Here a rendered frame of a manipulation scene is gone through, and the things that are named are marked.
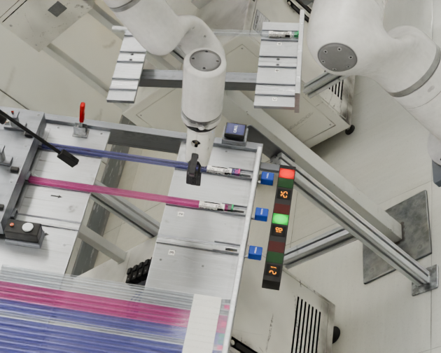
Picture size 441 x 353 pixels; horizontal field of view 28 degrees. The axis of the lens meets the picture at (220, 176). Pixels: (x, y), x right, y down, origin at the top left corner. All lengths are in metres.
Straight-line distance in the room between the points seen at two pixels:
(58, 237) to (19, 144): 0.26
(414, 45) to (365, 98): 1.82
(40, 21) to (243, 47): 0.70
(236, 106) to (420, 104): 0.87
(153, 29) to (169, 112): 1.65
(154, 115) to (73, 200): 1.26
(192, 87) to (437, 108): 0.47
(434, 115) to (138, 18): 0.56
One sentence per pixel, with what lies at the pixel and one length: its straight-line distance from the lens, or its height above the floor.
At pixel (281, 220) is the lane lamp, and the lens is 2.05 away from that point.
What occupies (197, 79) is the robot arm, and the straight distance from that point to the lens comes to 1.69.
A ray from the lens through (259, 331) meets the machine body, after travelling 2.42.
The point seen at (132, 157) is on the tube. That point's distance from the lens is 2.14.
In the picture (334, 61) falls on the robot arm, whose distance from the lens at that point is 1.45.
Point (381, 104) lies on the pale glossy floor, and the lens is 3.26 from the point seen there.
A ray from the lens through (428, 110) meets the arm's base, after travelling 1.61.
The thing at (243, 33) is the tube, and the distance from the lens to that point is 2.38.
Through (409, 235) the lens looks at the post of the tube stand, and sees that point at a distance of 2.74.
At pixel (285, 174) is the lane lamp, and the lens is 2.14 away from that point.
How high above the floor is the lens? 1.76
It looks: 28 degrees down
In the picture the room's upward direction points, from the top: 53 degrees counter-clockwise
